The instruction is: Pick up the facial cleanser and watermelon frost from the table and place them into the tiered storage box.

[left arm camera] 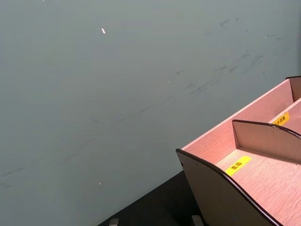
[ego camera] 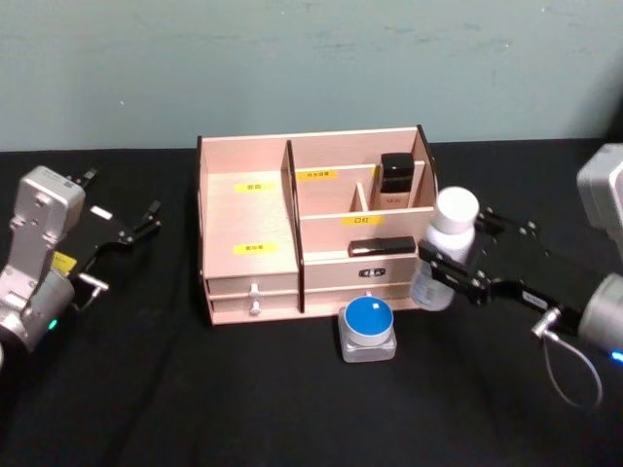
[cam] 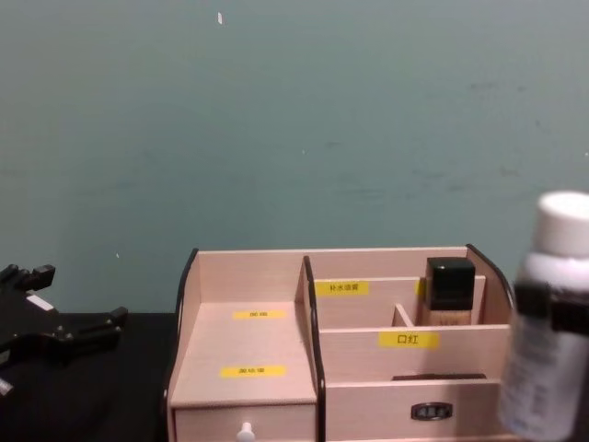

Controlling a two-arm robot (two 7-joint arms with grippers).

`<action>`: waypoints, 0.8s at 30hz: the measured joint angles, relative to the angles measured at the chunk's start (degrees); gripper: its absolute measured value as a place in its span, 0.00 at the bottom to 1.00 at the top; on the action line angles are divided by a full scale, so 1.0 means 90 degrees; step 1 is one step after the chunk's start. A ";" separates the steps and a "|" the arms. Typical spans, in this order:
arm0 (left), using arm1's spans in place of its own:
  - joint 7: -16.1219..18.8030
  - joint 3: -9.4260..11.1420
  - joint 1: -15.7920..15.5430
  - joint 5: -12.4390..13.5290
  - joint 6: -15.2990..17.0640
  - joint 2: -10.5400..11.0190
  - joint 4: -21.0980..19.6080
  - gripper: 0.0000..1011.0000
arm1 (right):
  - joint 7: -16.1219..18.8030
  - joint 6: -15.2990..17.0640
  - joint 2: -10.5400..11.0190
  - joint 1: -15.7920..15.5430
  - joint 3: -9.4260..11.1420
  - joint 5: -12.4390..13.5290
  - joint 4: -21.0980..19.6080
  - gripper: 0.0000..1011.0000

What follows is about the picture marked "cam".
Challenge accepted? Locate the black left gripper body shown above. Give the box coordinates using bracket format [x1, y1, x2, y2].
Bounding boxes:
[0, 280, 62, 345]

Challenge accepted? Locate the white plastic bottle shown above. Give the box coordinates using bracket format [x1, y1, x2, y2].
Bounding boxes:
[498, 192, 589, 437]

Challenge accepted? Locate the black table cloth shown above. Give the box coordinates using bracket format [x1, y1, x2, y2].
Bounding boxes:
[0, 310, 179, 442]

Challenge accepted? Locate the foundation bottle with black cap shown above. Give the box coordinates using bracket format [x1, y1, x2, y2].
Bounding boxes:
[419, 257, 478, 326]

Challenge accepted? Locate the wooden drawer with white knob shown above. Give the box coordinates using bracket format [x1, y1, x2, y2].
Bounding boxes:
[172, 403, 319, 442]

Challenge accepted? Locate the pale wooden desktop organizer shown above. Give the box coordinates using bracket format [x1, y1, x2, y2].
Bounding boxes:
[160, 243, 514, 442]

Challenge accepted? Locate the wooden drawer with black plate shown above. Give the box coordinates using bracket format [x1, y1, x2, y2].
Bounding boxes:
[324, 378, 507, 439]

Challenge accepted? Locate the plain pale wall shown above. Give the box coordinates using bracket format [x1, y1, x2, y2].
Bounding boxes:
[0, 0, 589, 319]

